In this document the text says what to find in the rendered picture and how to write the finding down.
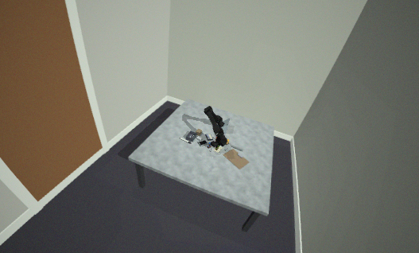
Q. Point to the cream inspection card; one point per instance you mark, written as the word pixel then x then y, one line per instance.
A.
pixel 219 149

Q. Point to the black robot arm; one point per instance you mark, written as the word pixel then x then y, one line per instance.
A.
pixel 217 128

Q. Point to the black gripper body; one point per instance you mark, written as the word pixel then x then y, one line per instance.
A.
pixel 214 144

